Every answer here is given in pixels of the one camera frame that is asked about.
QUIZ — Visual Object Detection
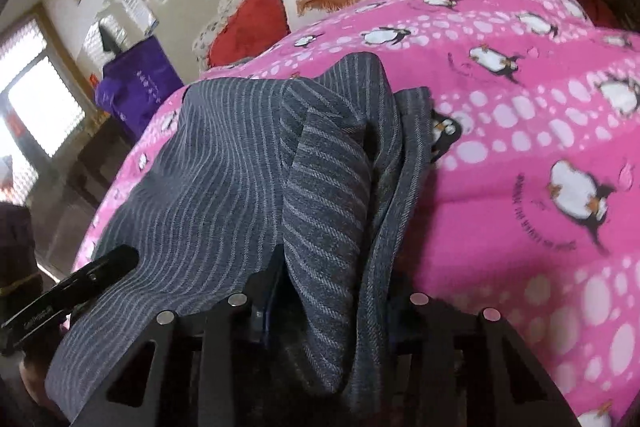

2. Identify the person's left hand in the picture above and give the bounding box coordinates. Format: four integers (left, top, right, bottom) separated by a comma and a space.
19, 352, 51, 414

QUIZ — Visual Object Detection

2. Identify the red cushion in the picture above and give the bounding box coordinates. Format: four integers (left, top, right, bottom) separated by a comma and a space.
207, 0, 291, 68

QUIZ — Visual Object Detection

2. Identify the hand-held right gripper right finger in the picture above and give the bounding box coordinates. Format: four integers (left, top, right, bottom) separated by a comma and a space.
390, 291, 583, 427

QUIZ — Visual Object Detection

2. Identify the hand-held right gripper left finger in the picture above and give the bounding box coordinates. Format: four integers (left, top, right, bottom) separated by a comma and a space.
70, 266, 282, 427

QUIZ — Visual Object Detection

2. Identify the lattice window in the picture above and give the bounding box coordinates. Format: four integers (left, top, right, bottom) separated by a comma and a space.
0, 17, 86, 208

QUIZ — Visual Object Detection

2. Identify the purple shopping bag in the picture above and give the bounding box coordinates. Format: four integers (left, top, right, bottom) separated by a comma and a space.
95, 36, 185, 142

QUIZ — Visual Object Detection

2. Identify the person's dark maroon clothing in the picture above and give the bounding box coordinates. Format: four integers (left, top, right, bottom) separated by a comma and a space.
0, 202, 41, 315

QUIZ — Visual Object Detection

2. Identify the dark wooden chair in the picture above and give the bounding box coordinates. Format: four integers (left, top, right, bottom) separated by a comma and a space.
65, 122, 131, 208

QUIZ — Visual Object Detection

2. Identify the white wall calendar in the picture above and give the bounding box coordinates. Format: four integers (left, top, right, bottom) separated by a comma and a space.
119, 0, 160, 32

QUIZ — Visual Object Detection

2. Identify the pink penguin print blanket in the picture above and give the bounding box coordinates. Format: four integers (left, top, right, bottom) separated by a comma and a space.
70, 0, 640, 427

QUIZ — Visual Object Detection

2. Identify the red cloth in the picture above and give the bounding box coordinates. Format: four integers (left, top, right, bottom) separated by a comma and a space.
562, 0, 618, 28

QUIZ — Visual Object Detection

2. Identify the grey striped suit jacket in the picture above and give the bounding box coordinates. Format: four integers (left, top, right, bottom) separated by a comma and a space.
44, 52, 435, 427

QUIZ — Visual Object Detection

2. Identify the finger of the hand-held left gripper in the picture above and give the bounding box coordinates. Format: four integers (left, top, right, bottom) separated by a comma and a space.
62, 245, 140, 304

